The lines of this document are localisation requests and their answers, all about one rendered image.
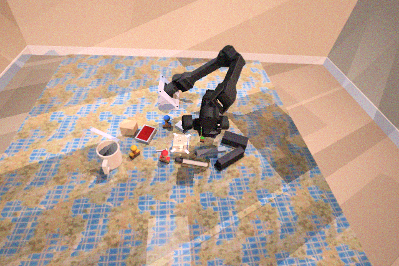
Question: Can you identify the tan cube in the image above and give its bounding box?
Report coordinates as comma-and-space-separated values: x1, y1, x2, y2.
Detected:
120, 119, 138, 136

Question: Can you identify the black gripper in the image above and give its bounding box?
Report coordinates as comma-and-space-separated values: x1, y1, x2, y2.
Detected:
182, 109, 229, 136

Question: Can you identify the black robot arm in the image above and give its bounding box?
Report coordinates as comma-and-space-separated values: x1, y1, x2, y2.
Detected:
163, 45, 246, 138

